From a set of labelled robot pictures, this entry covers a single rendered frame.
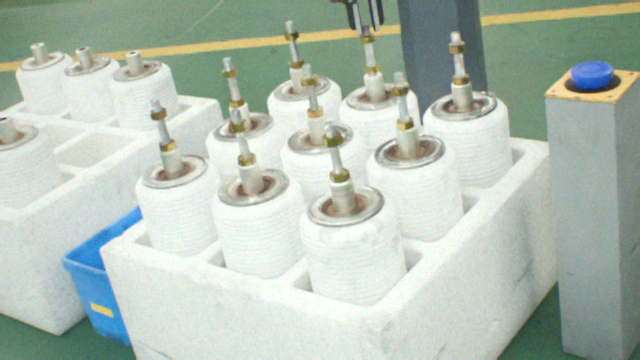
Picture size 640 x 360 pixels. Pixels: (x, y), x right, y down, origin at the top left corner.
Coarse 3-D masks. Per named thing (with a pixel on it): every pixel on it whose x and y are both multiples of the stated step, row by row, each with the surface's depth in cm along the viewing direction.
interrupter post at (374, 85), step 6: (378, 72) 109; (366, 78) 108; (372, 78) 107; (378, 78) 107; (366, 84) 108; (372, 84) 108; (378, 84) 108; (366, 90) 109; (372, 90) 108; (378, 90) 108; (384, 90) 109; (372, 96) 108; (378, 96) 108; (384, 96) 109
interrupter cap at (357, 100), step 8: (360, 88) 112; (384, 88) 111; (352, 96) 111; (360, 96) 110; (392, 96) 109; (352, 104) 108; (360, 104) 108; (368, 104) 108; (376, 104) 107; (384, 104) 107; (392, 104) 106
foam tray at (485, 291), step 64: (512, 192) 98; (128, 256) 101; (448, 256) 89; (512, 256) 100; (128, 320) 107; (192, 320) 98; (256, 320) 91; (320, 320) 85; (384, 320) 82; (448, 320) 90; (512, 320) 103
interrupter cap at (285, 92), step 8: (288, 80) 119; (320, 80) 118; (328, 80) 117; (280, 88) 118; (288, 88) 117; (320, 88) 115; (328, 88) 115; (280, 96) 115; (288, 96) 115; (296, 96) 114; (304, 96) 113
